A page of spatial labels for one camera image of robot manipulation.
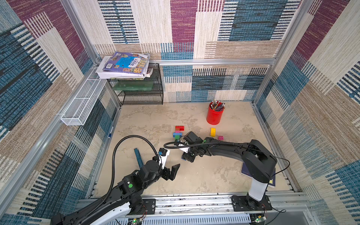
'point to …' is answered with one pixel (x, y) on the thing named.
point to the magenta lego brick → (177, 131)
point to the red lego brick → (179, 128)
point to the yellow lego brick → (213, 132)
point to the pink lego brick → (221, 138)
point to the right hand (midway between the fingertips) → (187, 154)
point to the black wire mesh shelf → (148, 91)
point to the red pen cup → (214, 113)
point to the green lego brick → (177, 137)
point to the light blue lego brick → (180, 134)
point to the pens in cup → (216, 106)
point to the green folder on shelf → (133, 85)
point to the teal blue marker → (138, 157)
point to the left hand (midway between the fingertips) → (173, 161)
